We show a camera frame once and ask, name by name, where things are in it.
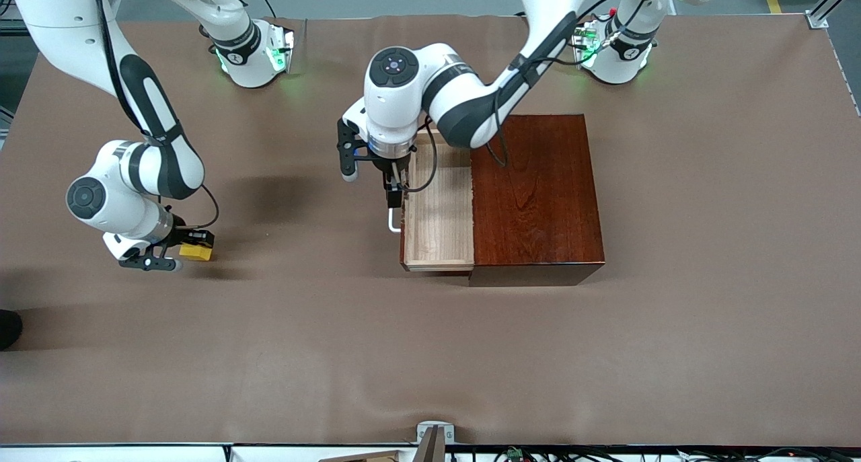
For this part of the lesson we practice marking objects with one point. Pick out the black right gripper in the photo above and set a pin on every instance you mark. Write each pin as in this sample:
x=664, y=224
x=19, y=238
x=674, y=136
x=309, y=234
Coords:
x=181, y=235

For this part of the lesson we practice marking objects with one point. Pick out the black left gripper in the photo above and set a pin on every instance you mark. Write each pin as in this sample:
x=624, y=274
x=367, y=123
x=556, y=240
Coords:
x=392, y=174

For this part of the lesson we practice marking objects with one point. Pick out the yellow cube block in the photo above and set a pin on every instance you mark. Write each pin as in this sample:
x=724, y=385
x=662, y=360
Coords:
x=195, y=252

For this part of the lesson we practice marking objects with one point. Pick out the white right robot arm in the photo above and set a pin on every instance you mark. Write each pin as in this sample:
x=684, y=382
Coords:
x=155, y=159

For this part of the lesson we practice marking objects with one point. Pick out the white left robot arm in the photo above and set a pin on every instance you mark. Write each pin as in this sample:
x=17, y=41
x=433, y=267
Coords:
x=397, y=112

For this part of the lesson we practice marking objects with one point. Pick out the brown table mat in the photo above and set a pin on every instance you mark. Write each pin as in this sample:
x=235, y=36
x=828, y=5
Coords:
x=269, y=348

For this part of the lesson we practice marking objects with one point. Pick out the dark brown wooden cabinet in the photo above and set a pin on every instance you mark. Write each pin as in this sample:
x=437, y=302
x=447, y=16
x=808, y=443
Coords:
x=538, y=213

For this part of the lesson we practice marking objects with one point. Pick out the brown cardboard piece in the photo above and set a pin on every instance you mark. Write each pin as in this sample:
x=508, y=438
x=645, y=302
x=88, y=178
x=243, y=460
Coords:
x=363, y=457

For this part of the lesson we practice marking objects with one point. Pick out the green connector plug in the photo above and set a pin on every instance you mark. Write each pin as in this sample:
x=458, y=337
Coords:
x=514, y=453

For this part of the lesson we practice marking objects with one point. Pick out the white table edge rail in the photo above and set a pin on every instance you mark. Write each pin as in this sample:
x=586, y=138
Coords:
x=134, y=454

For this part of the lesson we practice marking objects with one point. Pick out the grey metal bracket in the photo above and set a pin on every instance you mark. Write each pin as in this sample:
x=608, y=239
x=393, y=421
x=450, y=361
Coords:
x=436, y=428

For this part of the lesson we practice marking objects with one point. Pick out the grey aluminium post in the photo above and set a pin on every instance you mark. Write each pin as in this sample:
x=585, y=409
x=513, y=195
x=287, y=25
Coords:
x=430, y=448

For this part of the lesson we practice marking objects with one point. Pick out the aluminium frame profile with bracket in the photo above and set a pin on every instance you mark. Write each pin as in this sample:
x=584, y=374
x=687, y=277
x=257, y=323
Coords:
x=831, y=1

